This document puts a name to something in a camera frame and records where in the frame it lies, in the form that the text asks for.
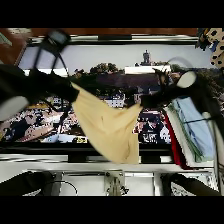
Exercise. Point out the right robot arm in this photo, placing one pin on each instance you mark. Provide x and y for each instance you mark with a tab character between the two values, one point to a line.
195	88

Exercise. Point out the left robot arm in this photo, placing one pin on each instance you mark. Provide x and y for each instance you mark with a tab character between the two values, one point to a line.
40	85

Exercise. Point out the yellow garment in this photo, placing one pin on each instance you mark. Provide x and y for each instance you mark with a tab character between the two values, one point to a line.
110	130

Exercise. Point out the white garment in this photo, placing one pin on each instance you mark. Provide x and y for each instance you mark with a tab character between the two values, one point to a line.
182	141

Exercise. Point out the cream black dotted garment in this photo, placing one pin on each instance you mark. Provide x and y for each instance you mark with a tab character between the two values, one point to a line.
217	46

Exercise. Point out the light blue garment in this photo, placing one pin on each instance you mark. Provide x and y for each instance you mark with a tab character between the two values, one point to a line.
197	130

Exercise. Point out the green garment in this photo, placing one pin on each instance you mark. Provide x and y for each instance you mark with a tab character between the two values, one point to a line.
190	143

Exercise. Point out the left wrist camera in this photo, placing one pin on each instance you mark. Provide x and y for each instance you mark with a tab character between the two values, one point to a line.
57	38

